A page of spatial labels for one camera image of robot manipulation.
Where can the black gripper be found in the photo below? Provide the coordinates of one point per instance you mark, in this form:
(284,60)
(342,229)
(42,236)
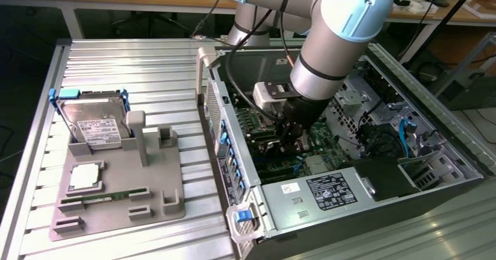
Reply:
(304,110)

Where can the graphics card with black fan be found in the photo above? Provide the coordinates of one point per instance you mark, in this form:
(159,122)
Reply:
(304,143)

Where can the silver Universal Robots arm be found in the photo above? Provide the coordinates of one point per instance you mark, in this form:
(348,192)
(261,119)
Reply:
(329,54)

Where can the perforated metal disk bay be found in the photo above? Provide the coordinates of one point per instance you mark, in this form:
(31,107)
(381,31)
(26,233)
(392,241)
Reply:
(352,109)

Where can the green motherboard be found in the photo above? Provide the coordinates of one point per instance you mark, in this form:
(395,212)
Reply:
(325,144)

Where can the installed black RAM stick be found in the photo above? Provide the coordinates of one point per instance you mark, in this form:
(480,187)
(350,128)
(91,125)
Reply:
(255,138)

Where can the black expansion slot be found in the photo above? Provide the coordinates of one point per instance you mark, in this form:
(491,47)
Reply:
(277,174)

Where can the silver power supply unit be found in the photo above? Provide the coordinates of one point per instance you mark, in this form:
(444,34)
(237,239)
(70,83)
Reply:
(294,202)

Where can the blue case latch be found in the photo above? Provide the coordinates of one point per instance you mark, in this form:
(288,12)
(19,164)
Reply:
(242,216)

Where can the dark grey box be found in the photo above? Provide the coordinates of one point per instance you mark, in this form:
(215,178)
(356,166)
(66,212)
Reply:
(472,91)

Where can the black open PC case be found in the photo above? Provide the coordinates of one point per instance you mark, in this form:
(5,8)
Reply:
(349,234)

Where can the grey parts rack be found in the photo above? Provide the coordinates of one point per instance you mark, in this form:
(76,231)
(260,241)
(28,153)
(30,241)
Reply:
(116,173)

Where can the silver hard disk drive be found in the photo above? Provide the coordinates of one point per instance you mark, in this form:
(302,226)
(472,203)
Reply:
(92,120)

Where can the black tripod pole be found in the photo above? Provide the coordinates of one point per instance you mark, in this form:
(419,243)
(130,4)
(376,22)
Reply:
(464,1)

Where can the green RAM stick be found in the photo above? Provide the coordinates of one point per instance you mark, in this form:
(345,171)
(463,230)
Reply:
(108,197)

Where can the silver CPU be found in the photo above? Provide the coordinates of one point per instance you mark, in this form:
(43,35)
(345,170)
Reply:
(84,176)

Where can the blue disk caddy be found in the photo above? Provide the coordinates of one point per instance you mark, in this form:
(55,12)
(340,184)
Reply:
(68,94)

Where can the aluminium frame stand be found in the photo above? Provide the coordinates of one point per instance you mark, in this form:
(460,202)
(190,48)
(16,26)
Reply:
(489,39)

